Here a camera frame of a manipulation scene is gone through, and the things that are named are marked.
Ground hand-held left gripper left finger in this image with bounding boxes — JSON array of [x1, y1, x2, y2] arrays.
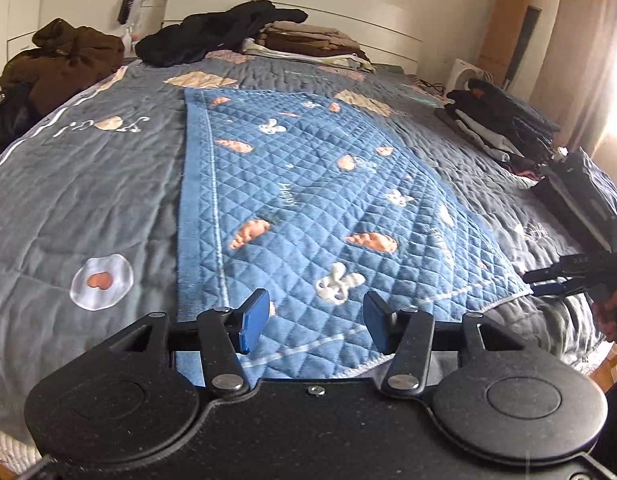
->
[[102, 288, 272, 397]]

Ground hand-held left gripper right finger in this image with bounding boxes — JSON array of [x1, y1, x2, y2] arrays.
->
[[363, 290, 527, 397]]

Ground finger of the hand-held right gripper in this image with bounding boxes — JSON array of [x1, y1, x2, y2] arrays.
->
[[522, 259, 589, 283], [532, 280, 596, 297]]

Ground quilted blue and orange towel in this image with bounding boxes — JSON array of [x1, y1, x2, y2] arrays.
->
[[176, 87, 534, 380]]

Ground person's right hand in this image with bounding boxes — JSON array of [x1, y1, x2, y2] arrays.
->
[[592, 287, 617, 348]]

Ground stack of navy folded clothes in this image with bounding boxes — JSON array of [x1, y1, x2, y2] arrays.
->
[[531, 147, 617, 253]]

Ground stack of dark folded clothes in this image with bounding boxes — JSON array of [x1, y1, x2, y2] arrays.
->
[[435, 79, 561, 171]]

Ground grey quilted bedspread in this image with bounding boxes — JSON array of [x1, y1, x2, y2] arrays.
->
[[0, 52, 609, 466]]

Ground white fan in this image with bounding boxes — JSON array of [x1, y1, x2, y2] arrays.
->
[[447, 58, 494, 93]]

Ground black board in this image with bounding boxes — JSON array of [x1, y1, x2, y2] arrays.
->
[[505, 6, 542, 91]]

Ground beige curtain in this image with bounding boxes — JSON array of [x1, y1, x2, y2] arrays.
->
[[531, 0, 617, 156]]

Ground brown rolled mat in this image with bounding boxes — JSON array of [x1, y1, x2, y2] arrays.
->
[[475, 0, 536, 81]]

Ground stack of beige brown clothes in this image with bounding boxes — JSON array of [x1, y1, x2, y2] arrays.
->
[[241, 20, 374, 72]]

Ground black jacket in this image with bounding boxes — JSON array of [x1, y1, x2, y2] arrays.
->
[[135, 0, 309, 67]]

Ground white bed headboard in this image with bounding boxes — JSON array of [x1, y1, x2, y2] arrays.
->
[[161, 0, 423, 68]]

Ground brown jacket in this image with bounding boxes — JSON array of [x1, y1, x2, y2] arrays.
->
[[0, 18, 125, 116]]

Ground black bag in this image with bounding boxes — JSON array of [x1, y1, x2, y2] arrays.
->
[[0, 82, 36, 153]]

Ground white wardrobe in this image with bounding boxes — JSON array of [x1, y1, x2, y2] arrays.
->
[[2, 0, 45, 50]]

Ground black cable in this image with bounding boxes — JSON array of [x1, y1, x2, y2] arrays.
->
[[413, 76, 446, 97]]

